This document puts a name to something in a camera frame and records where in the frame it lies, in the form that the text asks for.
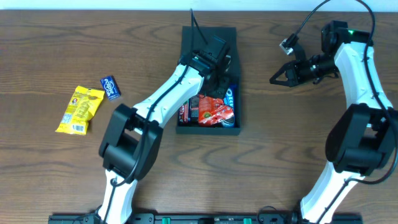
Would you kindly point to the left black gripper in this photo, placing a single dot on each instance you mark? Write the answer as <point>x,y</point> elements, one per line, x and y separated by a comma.
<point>222,80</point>

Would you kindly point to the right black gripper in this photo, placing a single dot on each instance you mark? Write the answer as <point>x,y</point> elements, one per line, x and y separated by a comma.
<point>294,72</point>

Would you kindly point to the blue Oreo cookie pack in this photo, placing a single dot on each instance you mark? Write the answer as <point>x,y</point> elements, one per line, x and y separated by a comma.
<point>230,101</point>

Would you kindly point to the red snack packet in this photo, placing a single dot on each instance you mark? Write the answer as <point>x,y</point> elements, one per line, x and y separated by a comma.
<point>213,112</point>

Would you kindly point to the black snack packet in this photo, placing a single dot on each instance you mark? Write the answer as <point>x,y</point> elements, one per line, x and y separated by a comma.
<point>194,109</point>

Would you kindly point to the red KitKat bar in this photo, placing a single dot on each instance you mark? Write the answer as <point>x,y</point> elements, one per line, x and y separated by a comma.
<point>183,113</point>

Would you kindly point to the dark green hinged gift box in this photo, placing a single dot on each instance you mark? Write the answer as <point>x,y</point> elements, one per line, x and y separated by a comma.
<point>229,35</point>

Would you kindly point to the yellow snack packet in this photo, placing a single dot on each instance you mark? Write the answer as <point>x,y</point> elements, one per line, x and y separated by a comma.
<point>80,110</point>

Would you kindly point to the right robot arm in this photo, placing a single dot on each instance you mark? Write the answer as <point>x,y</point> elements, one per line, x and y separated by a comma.
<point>364,137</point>

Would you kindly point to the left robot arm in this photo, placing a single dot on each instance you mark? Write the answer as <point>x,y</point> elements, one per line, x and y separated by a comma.
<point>132,139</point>

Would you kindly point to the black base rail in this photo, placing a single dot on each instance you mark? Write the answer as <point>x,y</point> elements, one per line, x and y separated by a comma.
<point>149,218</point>

